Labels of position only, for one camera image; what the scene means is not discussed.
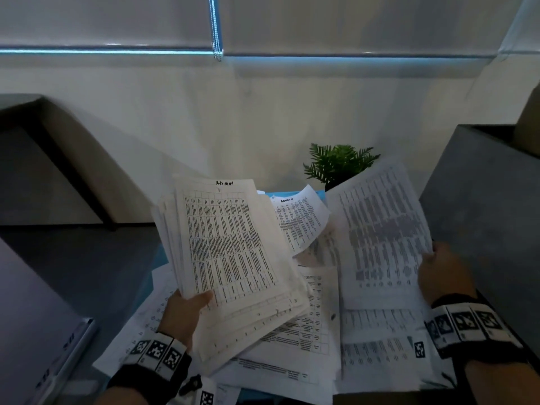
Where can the person's right hand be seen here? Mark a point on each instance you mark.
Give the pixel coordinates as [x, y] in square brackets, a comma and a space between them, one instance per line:
[447, 274]

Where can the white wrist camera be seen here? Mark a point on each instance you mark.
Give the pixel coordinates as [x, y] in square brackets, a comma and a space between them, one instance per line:
[419, 350]
[206, 397]

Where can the black wristband marker tags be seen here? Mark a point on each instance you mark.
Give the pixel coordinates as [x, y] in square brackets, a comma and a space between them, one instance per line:
[464, 320]
[154, 350]

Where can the person's left hand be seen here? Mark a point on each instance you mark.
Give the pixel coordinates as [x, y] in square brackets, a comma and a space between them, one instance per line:
[181, 316]

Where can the printed papers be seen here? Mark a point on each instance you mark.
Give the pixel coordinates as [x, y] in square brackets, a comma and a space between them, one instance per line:
[299, 219]

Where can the stack of collected papers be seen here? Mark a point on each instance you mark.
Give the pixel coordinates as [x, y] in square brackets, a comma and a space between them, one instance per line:
[228, 248]

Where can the black right wristband marker tags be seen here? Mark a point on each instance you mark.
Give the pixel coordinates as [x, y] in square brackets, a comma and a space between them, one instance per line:
[464, 320]

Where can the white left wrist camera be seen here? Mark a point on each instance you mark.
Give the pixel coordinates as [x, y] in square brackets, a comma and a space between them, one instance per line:
[206, 397]

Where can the green potted fern plant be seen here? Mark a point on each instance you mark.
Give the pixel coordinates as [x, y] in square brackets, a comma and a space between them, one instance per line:
[337, 160]

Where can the dark grey black-framed desk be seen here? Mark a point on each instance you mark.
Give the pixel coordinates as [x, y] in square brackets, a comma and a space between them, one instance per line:
[17, 105]

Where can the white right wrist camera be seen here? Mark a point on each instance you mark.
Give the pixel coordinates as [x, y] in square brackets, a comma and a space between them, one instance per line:
[419, 350]

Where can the black left wristband marker tags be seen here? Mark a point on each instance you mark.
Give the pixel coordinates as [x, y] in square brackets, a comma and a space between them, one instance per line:
[154, 350]

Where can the person's right forearm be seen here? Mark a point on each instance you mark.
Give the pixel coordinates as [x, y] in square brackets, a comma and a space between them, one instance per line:
[506, 383]

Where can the printed paper sheet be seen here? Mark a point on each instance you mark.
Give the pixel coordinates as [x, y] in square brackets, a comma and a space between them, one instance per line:
[379, 236]

